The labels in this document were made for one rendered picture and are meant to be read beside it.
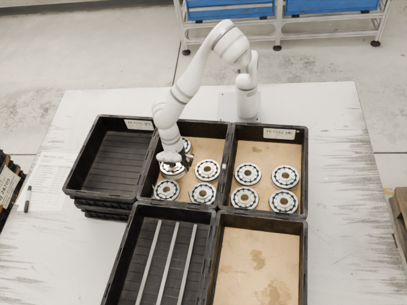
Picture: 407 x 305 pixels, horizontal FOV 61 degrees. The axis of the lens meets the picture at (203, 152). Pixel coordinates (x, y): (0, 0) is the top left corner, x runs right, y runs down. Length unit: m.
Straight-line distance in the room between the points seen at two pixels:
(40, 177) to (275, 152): 1.10
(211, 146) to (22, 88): 2.49
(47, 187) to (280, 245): 1.08
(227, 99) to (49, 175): 0.92
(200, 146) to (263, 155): 0.27
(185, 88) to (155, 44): 2.51
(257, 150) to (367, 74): 1.85
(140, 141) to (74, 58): 2.25
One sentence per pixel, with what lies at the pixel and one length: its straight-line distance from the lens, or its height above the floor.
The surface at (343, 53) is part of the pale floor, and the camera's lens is 3.31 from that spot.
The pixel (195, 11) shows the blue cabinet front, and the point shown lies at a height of 0.40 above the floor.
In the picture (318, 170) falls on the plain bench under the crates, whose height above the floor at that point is 0.70.
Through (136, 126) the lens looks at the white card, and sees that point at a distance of 1.56.
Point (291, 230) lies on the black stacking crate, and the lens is 1.25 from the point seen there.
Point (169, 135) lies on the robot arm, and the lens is 1.18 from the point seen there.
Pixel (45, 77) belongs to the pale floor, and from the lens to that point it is 3.63.
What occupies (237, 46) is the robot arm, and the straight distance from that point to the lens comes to 0.97.
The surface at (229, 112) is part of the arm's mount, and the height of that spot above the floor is 0.81.
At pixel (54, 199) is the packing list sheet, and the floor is 0.70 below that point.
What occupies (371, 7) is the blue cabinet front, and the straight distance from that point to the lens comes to 3.25.
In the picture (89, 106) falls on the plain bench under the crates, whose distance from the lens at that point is 2.02.
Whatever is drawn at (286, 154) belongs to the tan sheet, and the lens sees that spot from 1.45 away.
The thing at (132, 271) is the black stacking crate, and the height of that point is 0.83.
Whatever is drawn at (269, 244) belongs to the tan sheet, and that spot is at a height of 0.83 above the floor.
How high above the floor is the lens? 1.99
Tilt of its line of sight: 53 degrees down
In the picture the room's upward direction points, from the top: 11 degrees counter-clockwise
